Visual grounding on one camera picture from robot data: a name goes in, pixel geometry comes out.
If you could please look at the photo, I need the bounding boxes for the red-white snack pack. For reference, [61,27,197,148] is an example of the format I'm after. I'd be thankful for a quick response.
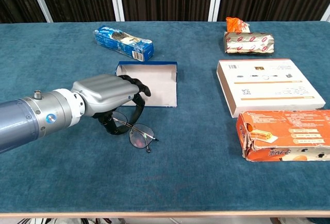
[223,31,275,54]

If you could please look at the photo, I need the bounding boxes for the orange snack wrapper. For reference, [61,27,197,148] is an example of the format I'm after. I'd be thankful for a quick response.
[225,16,251,33]

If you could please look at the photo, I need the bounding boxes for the orange cardboard food box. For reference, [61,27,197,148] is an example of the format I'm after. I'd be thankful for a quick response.
[236,109,330,162]

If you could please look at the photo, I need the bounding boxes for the blue velvet table cloth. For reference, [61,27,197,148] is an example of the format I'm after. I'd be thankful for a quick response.
[0,21,330,213]

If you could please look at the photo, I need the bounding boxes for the blue glasses case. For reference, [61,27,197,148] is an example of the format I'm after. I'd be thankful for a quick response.
[115,61,178,108]

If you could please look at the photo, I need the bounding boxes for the blue cookie package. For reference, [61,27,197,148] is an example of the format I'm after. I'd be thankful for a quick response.
[94,25,155,62]

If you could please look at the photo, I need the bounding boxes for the black and silver left hand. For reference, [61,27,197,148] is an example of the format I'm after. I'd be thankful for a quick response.
[71,74,152,135]

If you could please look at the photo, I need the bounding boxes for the white flat product box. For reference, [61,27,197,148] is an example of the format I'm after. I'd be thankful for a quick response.
[216,58,327,118]

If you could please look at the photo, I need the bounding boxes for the wire-frame eyeglasses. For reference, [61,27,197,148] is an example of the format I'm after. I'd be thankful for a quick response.
[112,110,159,154]

